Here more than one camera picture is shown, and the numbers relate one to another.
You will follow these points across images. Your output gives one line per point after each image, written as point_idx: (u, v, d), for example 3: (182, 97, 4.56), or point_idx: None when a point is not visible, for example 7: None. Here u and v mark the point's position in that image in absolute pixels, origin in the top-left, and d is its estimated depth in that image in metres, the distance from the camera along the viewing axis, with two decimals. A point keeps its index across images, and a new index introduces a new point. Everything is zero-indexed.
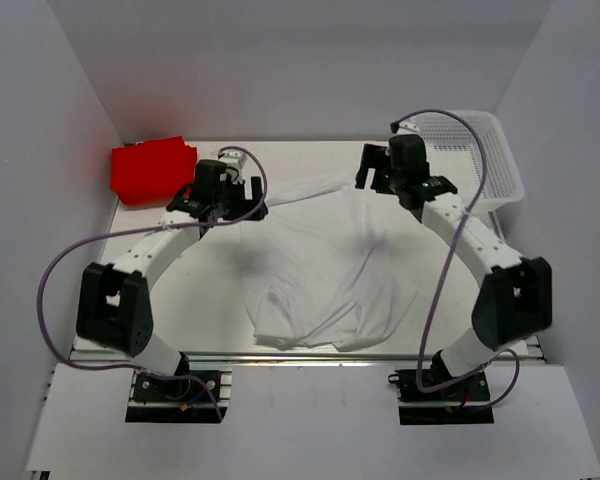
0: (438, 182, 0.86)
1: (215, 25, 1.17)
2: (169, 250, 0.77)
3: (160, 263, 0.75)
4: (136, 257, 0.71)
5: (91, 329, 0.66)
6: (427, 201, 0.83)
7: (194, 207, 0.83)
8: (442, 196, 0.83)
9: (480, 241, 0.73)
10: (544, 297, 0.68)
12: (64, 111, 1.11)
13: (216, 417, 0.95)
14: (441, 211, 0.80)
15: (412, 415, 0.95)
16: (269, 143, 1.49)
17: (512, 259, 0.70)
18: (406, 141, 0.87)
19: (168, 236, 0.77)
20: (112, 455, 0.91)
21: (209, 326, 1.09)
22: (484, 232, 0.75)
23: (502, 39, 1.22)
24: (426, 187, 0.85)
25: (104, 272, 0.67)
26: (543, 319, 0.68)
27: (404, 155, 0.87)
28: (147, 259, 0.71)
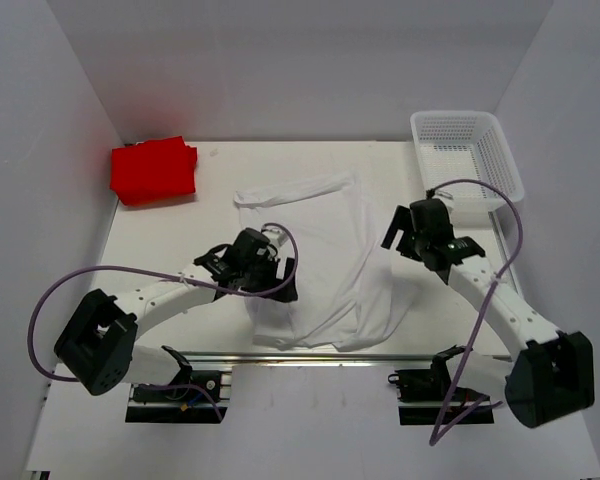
0: (464, 243, 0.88)
1: (215, 24, 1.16)
2: (174, 303, 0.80)
3: (163, 311, 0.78)
4: (140, 299, 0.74)
5: (68, 352, 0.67)
6: (455, 264, 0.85)
7: (220, 270, 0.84)
8: (470, 259, 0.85)
9: (514, 311, 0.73)
10: (585, 370, 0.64)
12: (64, 111, 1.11)
13: (216, 417, 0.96)
14: (470, 276, 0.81)
15: (411, 415, 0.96)
16: (269, 143, 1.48)
17: (549, 334, 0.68)
18: (426, 205, 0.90)
19: (181, 291, 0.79)
20: (113, 456, 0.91)
21: (209, 328, 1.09)
22: (515, 302, 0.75)
23: (503, 38, 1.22)
24: (452, 249, 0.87)
25: (100, 303, 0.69)
26: (585, 397, 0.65)
27: (427, 218, 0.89)
28: (148, 305, 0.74)
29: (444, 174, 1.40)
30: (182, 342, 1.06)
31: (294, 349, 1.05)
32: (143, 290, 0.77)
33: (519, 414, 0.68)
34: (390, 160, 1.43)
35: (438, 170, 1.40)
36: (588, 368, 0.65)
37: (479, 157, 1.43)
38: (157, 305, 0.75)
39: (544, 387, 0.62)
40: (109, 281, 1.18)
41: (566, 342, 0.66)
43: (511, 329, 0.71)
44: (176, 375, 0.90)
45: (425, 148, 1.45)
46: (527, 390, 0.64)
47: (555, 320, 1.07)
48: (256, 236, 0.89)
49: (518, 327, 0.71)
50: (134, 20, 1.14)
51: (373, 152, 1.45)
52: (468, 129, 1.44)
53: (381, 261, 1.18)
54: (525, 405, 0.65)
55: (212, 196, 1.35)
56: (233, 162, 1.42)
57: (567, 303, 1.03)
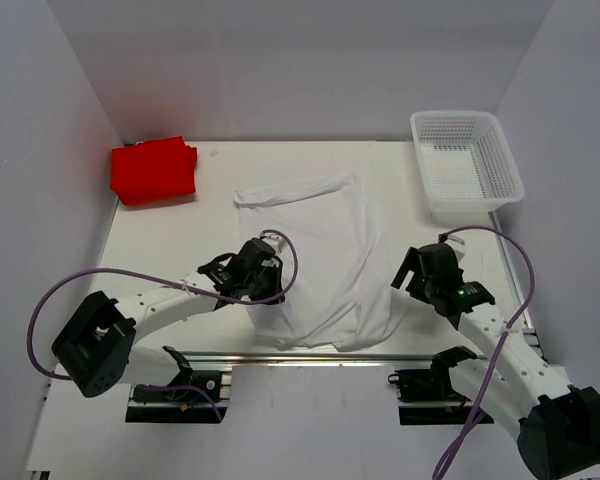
0: (474, 289, 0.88)
1: (215, 24, 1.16)
2: (175, 310, 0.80)
3: (163, 317, 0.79)
4: (140, 304, 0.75)
5: (64, 352, 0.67)
6: (465, 310, 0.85)
7: (223, 280, 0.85)
8: (480, 306, 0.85)
9: (525, 364, 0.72)
10: (598, 426, 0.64)
12: (64, 111, 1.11)
13: (216, 417, 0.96)
14: (480, 325, 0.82)
15: (411, 415, 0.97)
16: (269, 143, 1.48)
17: (561, 389, 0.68)
18: (435, 249, 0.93)
19: (182, 298, 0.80)
20: (112, 456, 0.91)
21: (209, 329, 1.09)
22: (527, 352, 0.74)
23: (503, 38, 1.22)
24: (462, 294, 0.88)
25: (99, 305, 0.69)
26: (598, 453, 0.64)
27: (435, 262, 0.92)
28: (149, 311, 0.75)
29: (444, 174, 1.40)
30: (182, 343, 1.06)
31: (293, 350, 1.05)
32: (144, 296, 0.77)
33: (532, 466, 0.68)
34: (390, 160, 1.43)
35: (438, 171, 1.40)
36: None
37: (479, 157, 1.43)
38: (156, 311, 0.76)
39: (557, 447, 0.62)
40: (109, 281, 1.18)
41: (578, 398, 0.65)
43: (522, 382, 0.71)
44: (175, 377, 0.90)
45: (425, 148, 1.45)
46: (541, 448, 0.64)
47: (555, 320, 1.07)
48: (261, 246, 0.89)
49: (528, 380, 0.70)
50: (134, 20, 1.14)
51: (373, 152, 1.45)
52: (468, 129, 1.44)
53: (380, 261, 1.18)
54: (538, 460, 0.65)
55: (212, 196, 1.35)
56: (233, 162, 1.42)
57: (567, 303, 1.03)
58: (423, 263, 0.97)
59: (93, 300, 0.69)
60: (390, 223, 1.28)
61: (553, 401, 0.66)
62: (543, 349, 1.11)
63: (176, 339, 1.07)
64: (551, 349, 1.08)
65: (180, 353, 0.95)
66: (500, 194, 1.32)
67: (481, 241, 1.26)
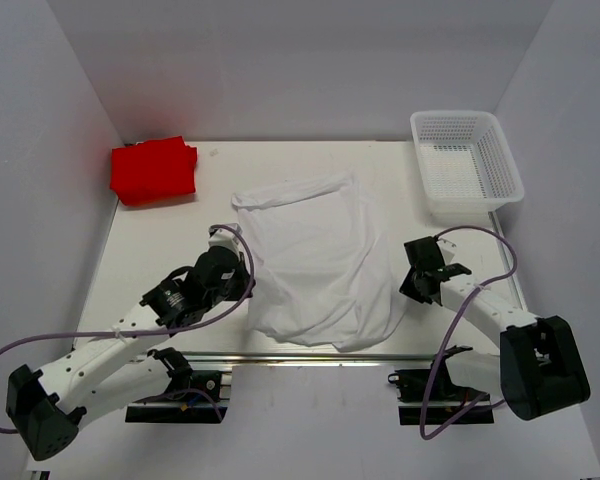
0: (452, 265, 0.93)
1: (215, 25, 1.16)
2: (115, 362, 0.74)
3: (101, 374, 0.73)
4: (68, 372, 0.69)
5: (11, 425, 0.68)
6: (443, 281, 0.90)
7: (175, 303, 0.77)
8: (456, 276, 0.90)
9: (496, 306, 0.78)
10: (569, 355, 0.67)
12: (64, 111, 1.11)
13: (216, 417, 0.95)
14: (456, 287, 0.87)
15: (411, 415, 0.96)
16: (269, 143, 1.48)
17: (528, 319, 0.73)
18: (415, 239, 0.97)
19: (116, 349, 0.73)
20: (112, 455, 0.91)
21: (208, 329, 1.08)
22: (497, 300, 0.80)
23: (503, 40, 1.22)
24: (441, 270, 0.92)
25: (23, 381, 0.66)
26: (576, 382, 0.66)
27: (418, 251, 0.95)
28: (77, 377, 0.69)
29: (445, 174, 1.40)
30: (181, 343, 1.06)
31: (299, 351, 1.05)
32: (71, 359, 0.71)
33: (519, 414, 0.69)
34: (390, 160, 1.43)
35: (437, 171, 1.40)
36: (573, 353, 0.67)
37: (479, 156, 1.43)
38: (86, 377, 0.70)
39: (533, 373, 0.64)
40: (109, 281, 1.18)
41: (545, 325, 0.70)
43: (494, 321, 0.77)
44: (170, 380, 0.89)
45: (425, 147, 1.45)
46: (515, 376, 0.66)
47: None
48: (215, 262, 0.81)
49: (499, 317, 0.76)
50: (134, 21, 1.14)
51: (374, 152, 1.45)
52: (468, 129, 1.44)
53: (380, 260, 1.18)
54: (519, 395, 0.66)
55: (212, 196, 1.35)
56: (233, 163, 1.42)
57: (567, 303, 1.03)
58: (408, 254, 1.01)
59: (20, 376, 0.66)
60: (390, 223, 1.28)
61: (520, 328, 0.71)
62: None
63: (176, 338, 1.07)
64: None
65: (180, 353, 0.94)
66: (500, 194, 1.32)
67: (481, 241, 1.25)
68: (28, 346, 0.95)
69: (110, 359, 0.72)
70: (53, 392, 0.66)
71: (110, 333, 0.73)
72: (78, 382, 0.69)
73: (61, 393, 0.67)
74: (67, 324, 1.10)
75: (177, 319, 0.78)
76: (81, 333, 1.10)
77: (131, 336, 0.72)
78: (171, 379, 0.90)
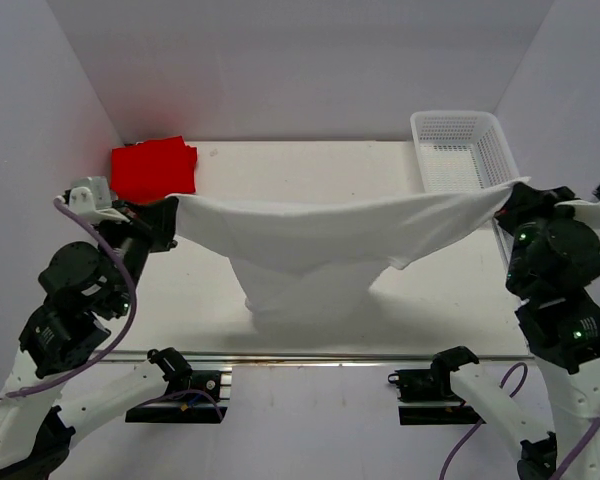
0: (596, 334, 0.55)
1: (215, 24, 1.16)
2: (33, 412, 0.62)
3: (25, 428, 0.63)
4: None
5: None
6: (568, 371, 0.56)
7: (46, 342, 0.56)
8: (591, 366, 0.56)
9: (599, 456, 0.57)
10: None
12: (63, 110, 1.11)
13: (216, 417, 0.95)
14: (575, 394, 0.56)
15: (412, 415, 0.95)
16: (268, 143, 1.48)
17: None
18: (576, 257, 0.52)
19: (15, 411, 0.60)
20: (112, 456, 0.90)
21: (209, 330, 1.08)
22: None
23: (503, 40, 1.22)
24: (579, 339, 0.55)
25: None
26: None
27: (559, 275, 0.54)
28: None
29: (445, 173, 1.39)
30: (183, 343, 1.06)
31: (313, 343, 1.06)
32: None
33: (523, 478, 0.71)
34: (390, 161, 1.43)
35: (437, 171, 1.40)
36: None
37: (479, 156, 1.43)
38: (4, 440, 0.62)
39: None
40: None
41: None
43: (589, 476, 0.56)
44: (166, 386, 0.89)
45: (425, 147, 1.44)
46: None
47: None
48: (62, 280, 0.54)
49: (592, 475, 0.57)
50: (134, 20, 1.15)
51: (373, 152, 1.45)
52: (468, 129, 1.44)
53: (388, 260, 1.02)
54: None
55: (211, 196, 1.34)
56: (233, 163, 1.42)
57: None
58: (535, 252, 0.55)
59: None
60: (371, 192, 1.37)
61: None
62: None
63: (177, 338, 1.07)
64: None
65: (180, 353, 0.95)
66: None
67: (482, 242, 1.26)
68: None
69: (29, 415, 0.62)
70: None
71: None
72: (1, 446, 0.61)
73: None
74: None
75: (63, 357, 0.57)
76: None
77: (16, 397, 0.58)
78: (170, 381, 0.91)
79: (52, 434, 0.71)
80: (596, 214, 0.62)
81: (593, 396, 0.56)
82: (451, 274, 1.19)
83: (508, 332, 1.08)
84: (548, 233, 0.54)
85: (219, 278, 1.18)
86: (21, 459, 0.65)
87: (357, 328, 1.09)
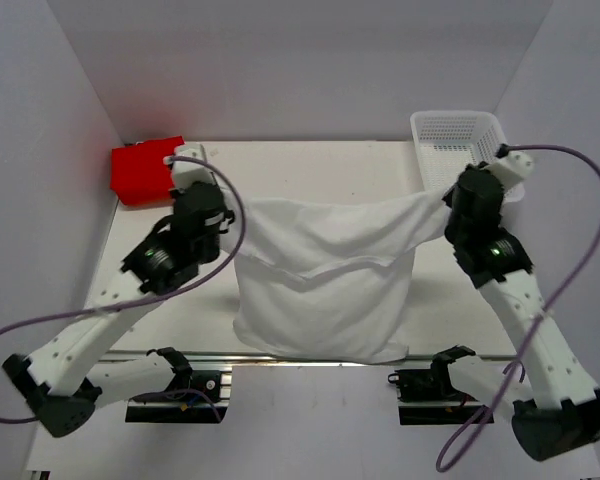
0: (510, 251, 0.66)
1: (215, 23, 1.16)
2: (108, 338, 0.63)
3: (93, 355, 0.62)
4: (55, 357, 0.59)
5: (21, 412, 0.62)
6: (495, 281, 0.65)
7: (161, 262, 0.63)
8: (512, 277, 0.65)
9: (551, 357, 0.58)
10: (599, 432, 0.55)
12: (62, 108, 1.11)
13: (215, 417, 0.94)
14: (511, 299, 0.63)
15: (412, 415, 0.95)
16: (268, 143, 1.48)
17: (586, 392, 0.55)
18: (480, 190, 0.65)
19: (99, 328, 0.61)
20: (110, 457, 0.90)
21: (210, 329, 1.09)
22: (559, 346, 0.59)
23: (502, 41, 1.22)
24: (497, 256, 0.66)
25: (16, 371, 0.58)
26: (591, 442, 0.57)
27: (476, 209, 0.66)
28: (66, 362, 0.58)
29: (445, 173, 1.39)
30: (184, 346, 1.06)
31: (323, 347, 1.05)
32: (57, 343, 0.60)
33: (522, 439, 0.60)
34: (390, 160, 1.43)
35: (438, 171, 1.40)
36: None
37: (479, 156, 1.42)
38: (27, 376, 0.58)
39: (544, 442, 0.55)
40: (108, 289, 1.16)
41: None
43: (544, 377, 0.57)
44: (173, 379, 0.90)
45: (425, 147, 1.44)
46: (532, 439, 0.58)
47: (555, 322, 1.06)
48: (197, 207, 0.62)
49: (552, 378, 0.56)
50: (134, 19, 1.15)
51: (373, 152, 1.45)
52: (468, 129, 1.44)
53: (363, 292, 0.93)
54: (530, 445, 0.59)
55: None
56: (233, 163, 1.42)
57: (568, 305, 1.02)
58: (454, 200, 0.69)
59: (11, 364, 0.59)
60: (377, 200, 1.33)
61: (576, 406, 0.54)
62: None
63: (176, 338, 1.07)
64: None
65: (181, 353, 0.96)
66: None
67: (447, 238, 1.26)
68: (29, 345, 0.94)
69: (107, 339, 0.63)
70: (44, 382, 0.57)
71: (89, 310, 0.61)
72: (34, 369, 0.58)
73: (53, 383, 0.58)
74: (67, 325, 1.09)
75: (168, 280, 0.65)
76: None
77: (116, 309, 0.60)
78: (175, 375, 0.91)
79: (82, 388, 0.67)
80: (508, 175, 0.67)
81: (527, 299, 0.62)
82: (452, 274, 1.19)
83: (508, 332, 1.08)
84: (468, 185, 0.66)
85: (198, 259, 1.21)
86: (70, 391, 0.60)
87: None
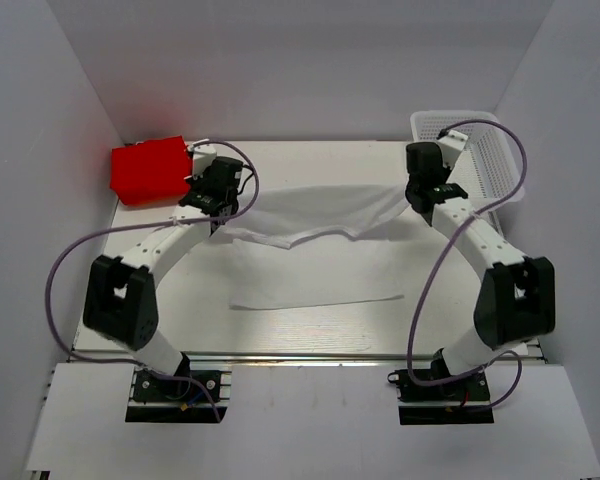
0: (449, 188, 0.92)
1: (214, 22, 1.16)
2: (175, 248, 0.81)
3: (167, 260, 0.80)
4: (144, 251, 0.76)
5: (98, 321, 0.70)
6: (438, 204, 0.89)
7: (208, 203, 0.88)
8: (452, 200, 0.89)
9: (485, 239, 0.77)
10: (547, 295, 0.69)
12: (61, 107, 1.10)
13: (215, 417, 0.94)
14: (450, 214, 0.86)
15: (412, 415, 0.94)
16: (268, 143, 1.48)
17: (516, 257, 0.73)
18: (422, 148, 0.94)
19: (178, 234, 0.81)
20: (109, 457, 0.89)
21: (211, 328, 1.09)
22: (490, 233, 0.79)
23: (502, 40, 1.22)
24: (438, 191, 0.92)
25: (112, 265, 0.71)
26: (546, 319, 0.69)
27: (420, 161, 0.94)
28: (155, 254, 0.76)
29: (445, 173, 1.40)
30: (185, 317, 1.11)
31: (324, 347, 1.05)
32: (144, 244, 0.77)
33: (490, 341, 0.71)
34: (390, 160, 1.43)
35: None
36: (549, 293, 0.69)
37: (479, 157, 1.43)
38: (120, 273, 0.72)
39: (505, 306, 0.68)
40: None
41: (531, 265, 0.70)
43: (482, 256, 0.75)
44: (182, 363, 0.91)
45: None
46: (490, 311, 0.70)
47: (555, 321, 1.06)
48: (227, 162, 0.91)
49: (487, 250, 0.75)
50: (134, 18, 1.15)
51: (373, 152, 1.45)
52: (468, 129, 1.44)
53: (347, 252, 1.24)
54: (490, 326, 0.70)
55: None
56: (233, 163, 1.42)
57: (568, 304, 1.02)
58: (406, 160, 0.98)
59: (102, 262, 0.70)
60: None
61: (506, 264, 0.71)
62: (543, 349, 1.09)
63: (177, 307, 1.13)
64: (553, 349, 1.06)
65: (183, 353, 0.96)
66: (500, 194, 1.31)
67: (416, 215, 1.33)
68: (29, 344, 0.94)
69: (174, 251, 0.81)
70: (142, 265, 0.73)
71: (168, 224, 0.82)
72: (127, 266, 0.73)
73: (149, 265, 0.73)
74: (67, 325, 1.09)
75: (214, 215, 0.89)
76: (81, 334, 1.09)
77: (189, 221, 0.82)
78: (180, 362, 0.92)
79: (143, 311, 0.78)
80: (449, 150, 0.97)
81: (461, 211, 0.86)
82: (452, 274, 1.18)
83: None
84: (413, 147, 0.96)
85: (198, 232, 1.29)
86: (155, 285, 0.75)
87: (357, 328, 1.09)
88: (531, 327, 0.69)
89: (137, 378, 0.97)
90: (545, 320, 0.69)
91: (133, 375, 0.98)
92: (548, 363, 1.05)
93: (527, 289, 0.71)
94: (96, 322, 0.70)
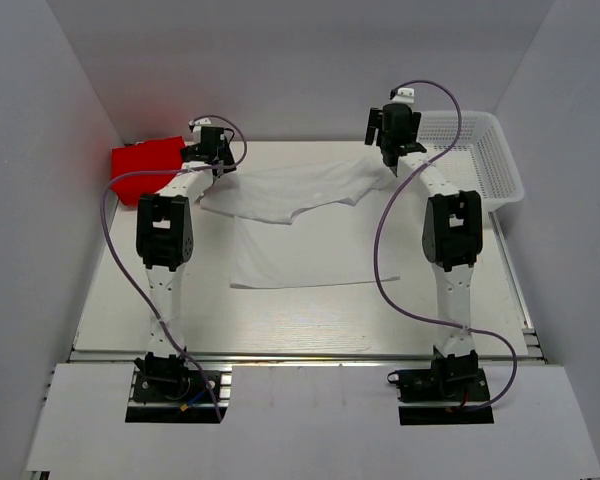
0: (413, 145, 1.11)
1: (214, 22, 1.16)
2: (192, 188, 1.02)
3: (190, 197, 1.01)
4: (175, 189, 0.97)
5: (150, 245, 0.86)
6: (402, 157, 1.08)
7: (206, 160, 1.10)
8: (413, 153, 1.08)
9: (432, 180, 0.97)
10: (477, 219, 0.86)
12: (61, 106, 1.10)
13: (216, 417, 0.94)
14: (410, 163, 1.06)
15: (412, 415, 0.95)
16: (268, 144, 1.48)
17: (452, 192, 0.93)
18: (395, 110, 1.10)
19: (193, 177, 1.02)
20: (108, 457, 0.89)
21: (210, 327, 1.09)
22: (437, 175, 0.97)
23: (502, 41, 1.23)
24: (403, 148, 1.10)
25: (154, 200, 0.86)
26: (475, 240, 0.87)
27: (392, 122, 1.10)
28: (183, 190, 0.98)
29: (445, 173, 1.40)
30: (191, 298, 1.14)
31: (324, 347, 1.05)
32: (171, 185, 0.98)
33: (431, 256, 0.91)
34: None
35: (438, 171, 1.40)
36: (479, 218, 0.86)
37: (479, 157, 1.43)
38: (160, 205, 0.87)
39: (441, 228, 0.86)
40: (107, 291, 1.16)
41: (466, 197, 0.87)
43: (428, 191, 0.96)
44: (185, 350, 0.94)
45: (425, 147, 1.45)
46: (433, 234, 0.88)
47: (554, 320, 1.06)
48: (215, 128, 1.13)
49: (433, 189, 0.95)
50: (134, 18, 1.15)
51: (373, 152, 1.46)
52: (468, 130, 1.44)
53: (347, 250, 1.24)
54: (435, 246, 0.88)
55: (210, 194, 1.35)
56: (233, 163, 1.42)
57: (568, 303, 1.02)
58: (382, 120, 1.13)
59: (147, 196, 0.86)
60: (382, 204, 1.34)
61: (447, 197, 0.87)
62: (543, 349, 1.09)
63: (184, 288, 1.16)
64: (552, 349, 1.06)
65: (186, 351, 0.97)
66: (499, 193, 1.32)
67: (420, 205, 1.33)
68: (29, 343, 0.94)
69: (191, 190, 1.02)
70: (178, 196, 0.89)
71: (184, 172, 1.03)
72: (164, 199, 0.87)
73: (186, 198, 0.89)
74: (67, 325, 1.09)
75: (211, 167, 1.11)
76: (81, 333, 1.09)
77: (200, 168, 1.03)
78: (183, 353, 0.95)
79: None
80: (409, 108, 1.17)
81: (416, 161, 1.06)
82: None
83: (509, 332, 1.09)
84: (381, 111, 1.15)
85: (205, 212, 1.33)
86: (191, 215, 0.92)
87: (358, 328, 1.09)
88: (465, 246, 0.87)
89: (137, 378, 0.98)
90: (475, 240, 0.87)
91: (133, 375, 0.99)
92: (548, 363, 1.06)
93: (462, 218, 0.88)
94: (149, 245, 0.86)
